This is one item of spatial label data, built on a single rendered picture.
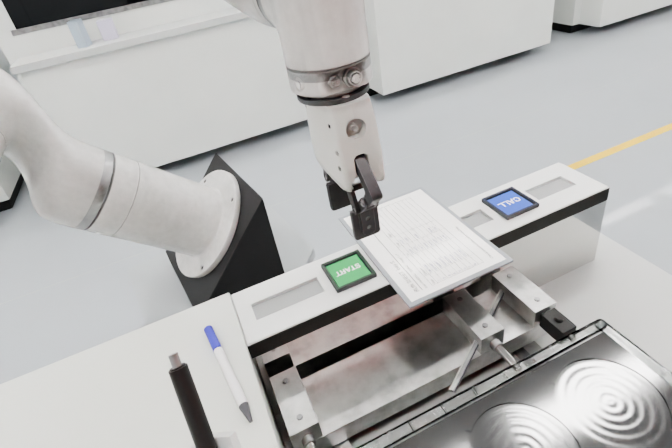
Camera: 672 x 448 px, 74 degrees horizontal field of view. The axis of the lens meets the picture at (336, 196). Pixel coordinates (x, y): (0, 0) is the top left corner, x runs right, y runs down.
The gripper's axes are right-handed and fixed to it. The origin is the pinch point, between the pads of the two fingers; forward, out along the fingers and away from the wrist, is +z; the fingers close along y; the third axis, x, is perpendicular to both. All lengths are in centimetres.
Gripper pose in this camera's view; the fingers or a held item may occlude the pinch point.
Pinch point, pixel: (352, 209)
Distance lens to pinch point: 54.2
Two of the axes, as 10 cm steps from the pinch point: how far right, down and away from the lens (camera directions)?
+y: -3.9, -4.5, 8.0
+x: -9.1, 3.3, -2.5
